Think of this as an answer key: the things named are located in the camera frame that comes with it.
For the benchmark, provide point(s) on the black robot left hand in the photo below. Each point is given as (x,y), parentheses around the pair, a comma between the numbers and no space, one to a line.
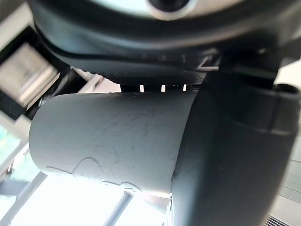
(235,146)

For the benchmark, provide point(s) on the grey plastic cup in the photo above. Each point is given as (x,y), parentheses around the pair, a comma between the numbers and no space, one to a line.
(105,136)

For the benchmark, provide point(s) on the white slatted vent grille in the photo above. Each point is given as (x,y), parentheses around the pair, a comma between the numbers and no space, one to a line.
(283,221)

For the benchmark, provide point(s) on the black framed glass panel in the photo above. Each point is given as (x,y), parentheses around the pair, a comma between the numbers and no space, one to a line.
(26,68)

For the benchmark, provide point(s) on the bright window with frame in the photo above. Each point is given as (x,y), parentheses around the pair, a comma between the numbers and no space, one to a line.
(70,207)

